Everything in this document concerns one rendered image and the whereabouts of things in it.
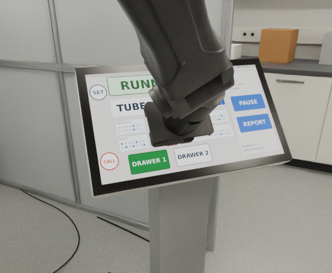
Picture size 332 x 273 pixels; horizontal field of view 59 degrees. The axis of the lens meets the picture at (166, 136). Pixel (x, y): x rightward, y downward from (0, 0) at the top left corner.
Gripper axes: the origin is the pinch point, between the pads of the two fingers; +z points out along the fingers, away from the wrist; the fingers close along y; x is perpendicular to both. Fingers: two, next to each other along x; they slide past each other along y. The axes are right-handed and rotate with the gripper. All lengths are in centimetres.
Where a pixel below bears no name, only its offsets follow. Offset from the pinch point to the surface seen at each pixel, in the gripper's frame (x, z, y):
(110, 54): -76, 89, -9
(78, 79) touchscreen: -21.3, 14.8, 13.2
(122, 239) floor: 21, 148, -3
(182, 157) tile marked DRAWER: 1.5, 15.0, -7.5
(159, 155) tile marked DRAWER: 0.1, 15.0, -2.1
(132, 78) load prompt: -20.4, 14.9, 0.4
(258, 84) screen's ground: -15.6, 15.2, -35.1
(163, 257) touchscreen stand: 25, 45, -5
